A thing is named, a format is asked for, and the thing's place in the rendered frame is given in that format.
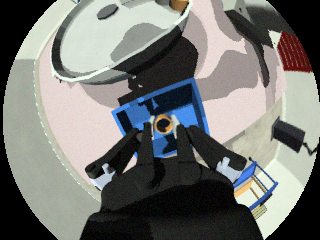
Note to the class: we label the bronze bushing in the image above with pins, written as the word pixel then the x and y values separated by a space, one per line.
pixel 163 130
pixel 178 5

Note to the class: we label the blue crate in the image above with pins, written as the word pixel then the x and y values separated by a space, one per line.
pixel 184 102

